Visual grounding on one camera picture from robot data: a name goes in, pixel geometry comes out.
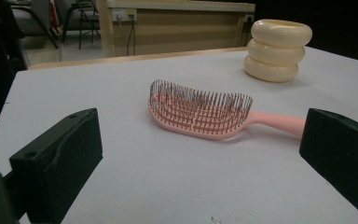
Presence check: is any white wall socket strip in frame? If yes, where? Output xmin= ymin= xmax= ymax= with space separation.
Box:
xmin=111 ymin=7 xmax=138 ymax=23

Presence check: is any black metal chair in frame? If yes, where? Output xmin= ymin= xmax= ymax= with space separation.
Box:
xmin=61 ymin=0 xmax=103 ymax=50

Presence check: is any black cable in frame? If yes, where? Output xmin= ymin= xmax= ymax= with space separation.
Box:
xmin=131 ymin=19 xmax=137 ymax=56
xmin=126 ymin=19 xmax=134 ymax=57

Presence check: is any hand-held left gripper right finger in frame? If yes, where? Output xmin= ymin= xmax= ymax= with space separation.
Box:
xmin=298 ymin=107 xmax=358 ymax=224

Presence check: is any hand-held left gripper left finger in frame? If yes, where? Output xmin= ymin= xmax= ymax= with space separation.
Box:
xmin=8 ymin=107 xmax=103 ymax=224

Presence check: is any pink hairbrush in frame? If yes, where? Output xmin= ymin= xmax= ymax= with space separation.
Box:
xmin=147 ymin=78 xmax=308 ymax=142

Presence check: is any grey armchair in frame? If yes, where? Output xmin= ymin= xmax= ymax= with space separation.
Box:
xmin=8 ymin=0 xmax=61 ymax=50

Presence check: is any cream ringed holder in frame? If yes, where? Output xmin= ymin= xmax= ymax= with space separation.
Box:
xmin=242 ymin=19 xmax=313 ymax=84

